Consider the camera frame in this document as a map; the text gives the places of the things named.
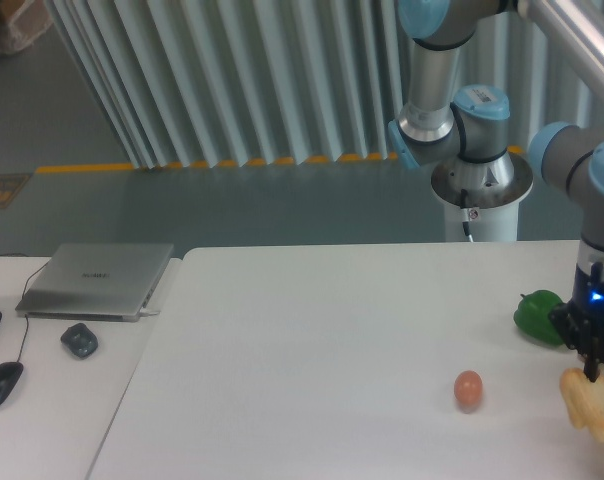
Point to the brown egg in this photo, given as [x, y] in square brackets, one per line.
[468, 388]

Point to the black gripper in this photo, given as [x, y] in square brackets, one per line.
[580, 322]

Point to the green bell pepper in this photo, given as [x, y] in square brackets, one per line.
[532, 316]

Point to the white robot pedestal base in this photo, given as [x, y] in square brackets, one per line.
[481, 201]

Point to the triangular toasted bread slice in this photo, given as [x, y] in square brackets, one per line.
[584, 401]

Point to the grey folding screen partition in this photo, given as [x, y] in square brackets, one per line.
[216, 81]

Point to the plastic wrapped cardboard box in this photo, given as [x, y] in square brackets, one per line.
[21, 24]

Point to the dark grey earbuds case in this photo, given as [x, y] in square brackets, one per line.
[80, 341]

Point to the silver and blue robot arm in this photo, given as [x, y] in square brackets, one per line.
[463, 132]

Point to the silver closed laptop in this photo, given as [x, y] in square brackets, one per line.
[97, 281]

